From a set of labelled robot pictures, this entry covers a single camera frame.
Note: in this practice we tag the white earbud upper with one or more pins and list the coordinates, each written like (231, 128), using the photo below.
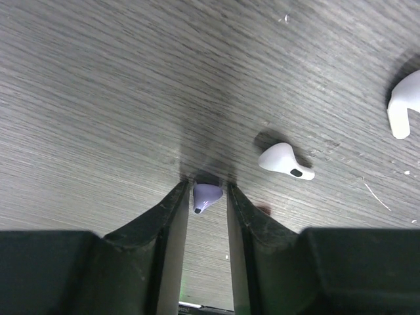
(404, 97)

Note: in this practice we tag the white earbud lower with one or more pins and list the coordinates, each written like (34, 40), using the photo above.
(280, 158)

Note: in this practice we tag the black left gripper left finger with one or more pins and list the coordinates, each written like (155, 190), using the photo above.
(137, 269)

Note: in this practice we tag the white earbud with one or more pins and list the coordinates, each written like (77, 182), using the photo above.
(404, 97)
(280, 158)

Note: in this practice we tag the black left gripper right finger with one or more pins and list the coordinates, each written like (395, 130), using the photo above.
(272, 268)

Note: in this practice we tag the purple earbud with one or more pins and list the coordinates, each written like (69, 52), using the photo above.
(204, 196)

